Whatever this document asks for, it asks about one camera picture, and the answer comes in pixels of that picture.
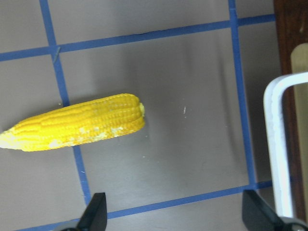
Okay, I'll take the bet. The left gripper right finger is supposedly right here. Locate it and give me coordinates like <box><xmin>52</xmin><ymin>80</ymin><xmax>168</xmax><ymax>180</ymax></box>
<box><xmin>242</xmin><ymin>190</ymin><xmax>284</xmax><ymax>231</ymax></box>

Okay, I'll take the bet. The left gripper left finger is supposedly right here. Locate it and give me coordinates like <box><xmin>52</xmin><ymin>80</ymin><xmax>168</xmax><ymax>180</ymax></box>
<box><xmin>76</xmin><ymin>192</ymin><xmax>107</xmax><ymax>231</ymax></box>

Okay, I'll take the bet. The yellow corn cob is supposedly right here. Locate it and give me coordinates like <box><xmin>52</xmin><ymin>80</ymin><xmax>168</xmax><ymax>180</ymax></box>
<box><xmin>0</xmin><ymin>93</ymin><xmax>145</xmax><ymax>152</ymax></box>

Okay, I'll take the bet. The white drawer handle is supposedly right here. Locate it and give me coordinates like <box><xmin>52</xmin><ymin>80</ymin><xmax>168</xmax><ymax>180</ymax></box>
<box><xmin>263</xmin><ymin>72</ymin><xmax>308</xmax><ymax>218</ymax></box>

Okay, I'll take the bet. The dark wooden drawer box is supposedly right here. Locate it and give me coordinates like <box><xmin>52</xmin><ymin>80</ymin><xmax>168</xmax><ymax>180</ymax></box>
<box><xmin>274</xmin><ymin>0</ymin><xmax>308</xmax><ymax>221</ymax></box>

